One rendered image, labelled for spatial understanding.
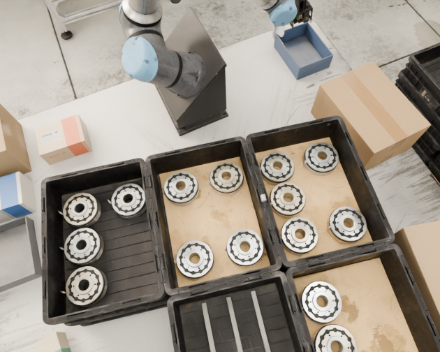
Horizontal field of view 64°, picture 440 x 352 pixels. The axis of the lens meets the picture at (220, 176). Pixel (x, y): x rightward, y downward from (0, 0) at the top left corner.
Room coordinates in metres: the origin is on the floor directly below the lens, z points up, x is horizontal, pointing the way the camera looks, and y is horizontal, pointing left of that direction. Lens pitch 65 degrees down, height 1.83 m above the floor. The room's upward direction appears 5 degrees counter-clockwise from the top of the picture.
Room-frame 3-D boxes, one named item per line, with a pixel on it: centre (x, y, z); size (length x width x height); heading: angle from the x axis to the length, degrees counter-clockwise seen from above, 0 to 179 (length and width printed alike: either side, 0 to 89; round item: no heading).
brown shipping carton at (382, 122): (0.66, -0.52, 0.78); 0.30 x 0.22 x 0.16; 22
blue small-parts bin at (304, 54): (1.03, -0.38, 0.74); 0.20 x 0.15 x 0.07; 19
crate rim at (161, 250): (0.32, 0.04, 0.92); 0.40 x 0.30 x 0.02; 8
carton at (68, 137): (0.70, 0.55, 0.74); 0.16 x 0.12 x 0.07; 106
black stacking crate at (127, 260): (0.28, 0.33, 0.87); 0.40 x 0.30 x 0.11; 8
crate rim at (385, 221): (0.37, -0.26, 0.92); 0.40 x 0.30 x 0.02; 8
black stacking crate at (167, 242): (0.32, 0.04, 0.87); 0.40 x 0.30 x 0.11; 8
